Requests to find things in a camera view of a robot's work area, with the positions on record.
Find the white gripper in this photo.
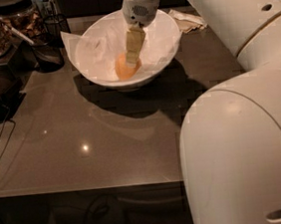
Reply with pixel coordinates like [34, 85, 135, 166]
[122, 0, 159, 67]

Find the orange fruit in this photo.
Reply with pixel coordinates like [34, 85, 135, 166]
[115, 53, 141, 81]

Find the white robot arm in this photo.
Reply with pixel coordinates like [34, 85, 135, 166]
[179, 0, 281, 224]

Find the white ceramic bowl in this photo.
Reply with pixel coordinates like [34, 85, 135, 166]
[69, 3, 188, 99]

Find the crumpled beige napkin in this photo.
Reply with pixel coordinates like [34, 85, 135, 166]
[168, 10, 207, 33]

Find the black mesh pen holder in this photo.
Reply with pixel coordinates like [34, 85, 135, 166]
[44, 13, 71, 48]

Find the black mesh cup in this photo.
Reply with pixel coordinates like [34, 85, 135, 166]
[31, 33, 65, 73]

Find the white utensil handle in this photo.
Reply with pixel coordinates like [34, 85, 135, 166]
[0, 20, 35, 46]

